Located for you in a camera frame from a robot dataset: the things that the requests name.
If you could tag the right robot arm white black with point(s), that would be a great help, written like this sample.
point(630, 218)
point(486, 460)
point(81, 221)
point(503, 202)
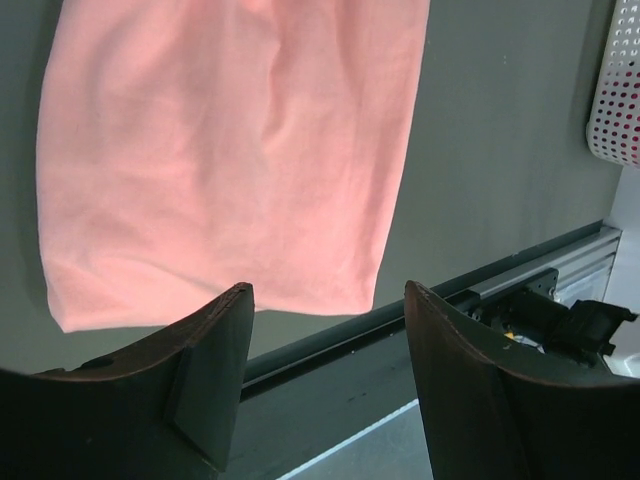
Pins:
point(581, 333)

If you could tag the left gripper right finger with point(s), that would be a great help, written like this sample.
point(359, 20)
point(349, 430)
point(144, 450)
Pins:
point(495, 409)

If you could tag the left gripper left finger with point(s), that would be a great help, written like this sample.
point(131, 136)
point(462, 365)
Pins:
point(163, 407)

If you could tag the salmon pink t shirt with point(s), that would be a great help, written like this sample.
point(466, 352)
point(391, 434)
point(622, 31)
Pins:
point(186, 146)

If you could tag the aluminium rail with cable duct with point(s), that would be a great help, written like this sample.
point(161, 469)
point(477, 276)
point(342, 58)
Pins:
point(578, 271)

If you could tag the white perforated laundry basket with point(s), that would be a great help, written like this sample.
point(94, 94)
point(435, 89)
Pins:
point(613, 129)

